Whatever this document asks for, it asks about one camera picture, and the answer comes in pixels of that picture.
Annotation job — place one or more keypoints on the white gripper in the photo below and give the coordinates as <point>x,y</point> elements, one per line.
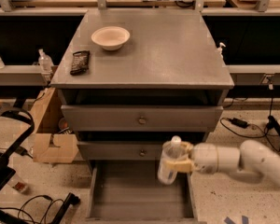
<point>204,158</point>

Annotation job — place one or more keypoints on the clear plastic bottle blue label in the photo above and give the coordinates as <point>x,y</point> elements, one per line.
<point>171,151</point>

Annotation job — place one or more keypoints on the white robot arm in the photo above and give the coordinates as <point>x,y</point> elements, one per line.
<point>249,163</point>

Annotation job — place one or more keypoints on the grey open bottom drawer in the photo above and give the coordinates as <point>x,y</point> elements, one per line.
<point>129,192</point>

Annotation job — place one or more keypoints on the grey middle drawer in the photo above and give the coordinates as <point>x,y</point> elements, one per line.
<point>120,151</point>

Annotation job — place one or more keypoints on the grey wooden drawer cabinet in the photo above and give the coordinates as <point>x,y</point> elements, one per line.
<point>170,59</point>

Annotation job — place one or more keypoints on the white pump dispenser bottle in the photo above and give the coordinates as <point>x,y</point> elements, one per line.
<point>220,49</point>

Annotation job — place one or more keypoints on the grey top drawer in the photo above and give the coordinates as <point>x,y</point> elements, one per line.
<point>146,118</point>

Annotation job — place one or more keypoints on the clear sanitizer bottle on shelf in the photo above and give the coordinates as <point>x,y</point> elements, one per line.
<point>45,61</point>

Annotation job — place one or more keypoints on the brown cardboard box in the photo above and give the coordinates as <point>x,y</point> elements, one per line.
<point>49,144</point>

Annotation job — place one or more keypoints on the white ceramic bowl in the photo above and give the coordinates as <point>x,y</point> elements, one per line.
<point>110,37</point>

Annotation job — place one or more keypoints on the black snack bag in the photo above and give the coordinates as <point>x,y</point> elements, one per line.
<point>80,62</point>

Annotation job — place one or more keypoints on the black metal chair frame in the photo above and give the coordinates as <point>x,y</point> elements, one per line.
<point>24,116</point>

